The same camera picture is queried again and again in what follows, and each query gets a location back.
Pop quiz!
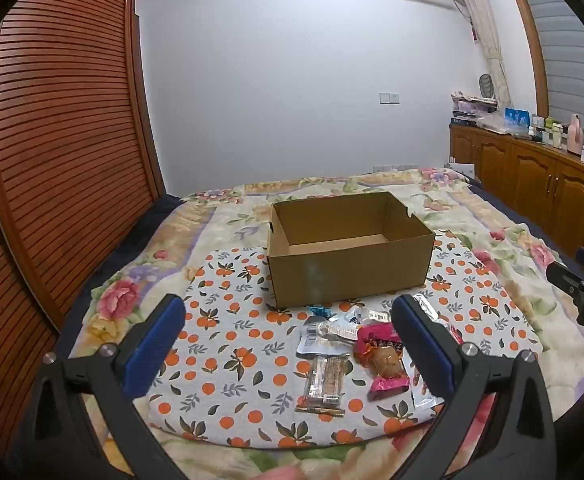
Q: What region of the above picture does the grey window blind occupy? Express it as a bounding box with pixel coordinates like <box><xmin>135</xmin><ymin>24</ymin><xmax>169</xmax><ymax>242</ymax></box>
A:
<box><xmin>513</xmin><ymin>0</ymin><xmax>584</xmax><ymax>128</ymax></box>

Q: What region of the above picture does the blue and white snack packet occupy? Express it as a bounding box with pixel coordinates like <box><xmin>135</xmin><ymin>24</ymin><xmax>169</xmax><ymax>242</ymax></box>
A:
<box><xmin>305</xmin><ymin>305</ymin><xmax>364</xmax><ymax>342</ymax></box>

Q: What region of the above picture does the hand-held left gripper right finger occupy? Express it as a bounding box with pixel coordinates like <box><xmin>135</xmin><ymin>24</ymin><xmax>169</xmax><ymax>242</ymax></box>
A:
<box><xmin>391</xmin><ymin>294</ymin><xmax>558</xmax><ymax>480</ymax></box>

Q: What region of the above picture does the clear plastic bag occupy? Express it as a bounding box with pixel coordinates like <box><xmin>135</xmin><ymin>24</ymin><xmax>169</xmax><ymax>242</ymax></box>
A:
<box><xmin>476</xmin><ymin>112</ymin><xmax>512</xmax><ymax>134</ymax></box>

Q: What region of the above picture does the white paper box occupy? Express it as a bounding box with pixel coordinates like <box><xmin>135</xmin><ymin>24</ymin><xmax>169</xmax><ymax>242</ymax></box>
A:
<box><xmin>446</xmin><ymin>157</ymin><xmax>477</xmax><ymax>182</ymax></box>

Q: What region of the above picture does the white chicken feet packet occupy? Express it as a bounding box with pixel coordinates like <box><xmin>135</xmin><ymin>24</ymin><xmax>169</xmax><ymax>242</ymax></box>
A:
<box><xmin>407</xmin><ymin>294</ymin><xmax>446</xmax><ymax>409</ymax></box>

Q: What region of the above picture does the pink bottle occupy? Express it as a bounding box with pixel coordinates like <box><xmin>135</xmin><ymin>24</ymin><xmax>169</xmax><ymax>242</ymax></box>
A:
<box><xmin>565</xmin><ymin>113</ymin><xmax>583</xmax><ymax>154</ymax></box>

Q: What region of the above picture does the row of small bottles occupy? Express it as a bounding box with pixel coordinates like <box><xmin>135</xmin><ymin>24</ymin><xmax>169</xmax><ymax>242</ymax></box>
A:
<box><xmin>529</xmin><ymin>114</ymin><xmax>568</xmax><ymax>147</ymax></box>

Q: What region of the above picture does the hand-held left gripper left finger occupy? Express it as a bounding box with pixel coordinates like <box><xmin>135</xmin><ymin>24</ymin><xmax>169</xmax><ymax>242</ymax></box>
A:
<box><xmin>9</xmin><ymin>294</ymin><xmax>188</xmax><ymax>480</ymax></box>

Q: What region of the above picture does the wooden louvered wardrobe door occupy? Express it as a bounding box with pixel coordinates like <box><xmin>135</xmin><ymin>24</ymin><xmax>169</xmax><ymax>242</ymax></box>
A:
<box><xmin>0</xmin><ymin>0</ymin><xmax>169</xmax><ymax>463</ymax></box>

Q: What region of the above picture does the floral blanket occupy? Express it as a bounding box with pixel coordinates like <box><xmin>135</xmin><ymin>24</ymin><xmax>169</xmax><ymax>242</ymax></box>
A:
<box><xmin>74</xmin><ymin>166</ymin><xmax>584</xmax><ymax>480</ymax></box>

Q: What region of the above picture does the dark blue bed sheet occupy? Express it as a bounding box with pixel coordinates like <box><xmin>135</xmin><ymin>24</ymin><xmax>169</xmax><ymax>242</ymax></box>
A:
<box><xmin>54</xmin><ymin>192</ymin><xmax>185</xmax><ymax>333</ymax></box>

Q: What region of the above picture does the blue box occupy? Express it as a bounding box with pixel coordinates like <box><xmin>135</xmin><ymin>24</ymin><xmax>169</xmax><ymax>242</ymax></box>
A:
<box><xmin>504</xmin><ymin>107</ymin><xmax>531</xmax><ymax>129</ymax></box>

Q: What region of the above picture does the pink chicken drumstick packet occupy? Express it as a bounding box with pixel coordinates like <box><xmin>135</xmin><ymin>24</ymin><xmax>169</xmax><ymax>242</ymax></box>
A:
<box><xmin>354</xmin><ymin>323</ymin><xmax>411</xmax><ymax>402</ymax></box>

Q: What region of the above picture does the wooden cabinet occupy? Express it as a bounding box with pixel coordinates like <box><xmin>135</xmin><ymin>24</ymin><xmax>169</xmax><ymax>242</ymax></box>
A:
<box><xmin>448</xmin><ymin>122</ymin><xmax>584</xmax><ymax>263</ymax></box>

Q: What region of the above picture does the stack of books and papers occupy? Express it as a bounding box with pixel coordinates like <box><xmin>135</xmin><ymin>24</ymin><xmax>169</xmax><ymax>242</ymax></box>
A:
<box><xmin>450</xmin><ymin>91</ymin><xmax>499</xmax><ymax>127</ymax></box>

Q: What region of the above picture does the brown cardboard box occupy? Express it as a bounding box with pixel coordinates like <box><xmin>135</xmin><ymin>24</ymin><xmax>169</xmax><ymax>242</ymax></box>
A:
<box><xmin>266</xmin><ymin>191</ymin><xmax>436</xmax><ymax>309</ymax></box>

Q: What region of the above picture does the wooden window frame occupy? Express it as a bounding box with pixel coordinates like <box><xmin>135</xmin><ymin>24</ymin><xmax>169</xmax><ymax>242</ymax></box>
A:
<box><xmin>498</xmin><ymin>0</ymin><xmax>553</xmax><ymax>117</ymax></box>

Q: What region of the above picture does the orange fruit print cloth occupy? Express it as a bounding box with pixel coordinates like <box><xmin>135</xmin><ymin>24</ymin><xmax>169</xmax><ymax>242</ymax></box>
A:
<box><xmin>147</xmin><ymin>237</ymin><xmax>543</xmax><ymax>450</ymax></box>

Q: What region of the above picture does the clear brown bar packet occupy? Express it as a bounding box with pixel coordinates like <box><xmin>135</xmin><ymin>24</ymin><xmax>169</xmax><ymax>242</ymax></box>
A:
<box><xmin>294</xmin><ymin>353</ymin><xmax>351</xmax><ymax>417</ymax></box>

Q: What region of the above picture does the cream curtain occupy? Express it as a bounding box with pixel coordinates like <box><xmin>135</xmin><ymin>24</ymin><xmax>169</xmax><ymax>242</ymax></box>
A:
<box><xmin>446</xmin><ymin>0</ymin><xmax>511</xmax><ymax>111</ymax></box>

